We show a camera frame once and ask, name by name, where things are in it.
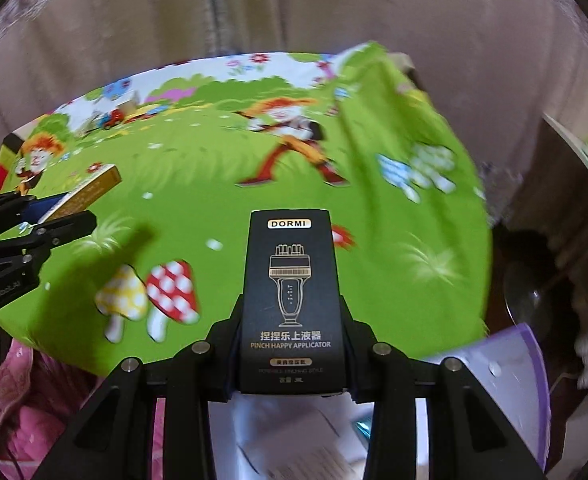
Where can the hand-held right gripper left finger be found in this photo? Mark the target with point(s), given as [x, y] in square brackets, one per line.
[234, 355]

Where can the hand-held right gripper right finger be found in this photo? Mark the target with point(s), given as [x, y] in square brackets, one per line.
[349, 355]

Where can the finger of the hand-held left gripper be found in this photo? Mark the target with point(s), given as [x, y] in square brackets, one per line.
[69, 227]
[49, 206]

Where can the small yellow-brown box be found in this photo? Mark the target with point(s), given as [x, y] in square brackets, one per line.
[94, 185]

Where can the teal printed box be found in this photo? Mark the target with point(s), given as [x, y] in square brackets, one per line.
[363, 429]

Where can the black box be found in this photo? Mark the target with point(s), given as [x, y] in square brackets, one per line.
[291, 285]

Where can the purple storage box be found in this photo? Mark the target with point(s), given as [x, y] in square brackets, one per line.
[513, 360]

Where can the pink floral quilt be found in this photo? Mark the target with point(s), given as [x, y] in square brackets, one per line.
[34, 390]

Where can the green cartoon printed blanket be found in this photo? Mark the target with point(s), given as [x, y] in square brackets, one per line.
[224, 160]

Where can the white round table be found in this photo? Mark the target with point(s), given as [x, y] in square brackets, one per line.
[563, 127]

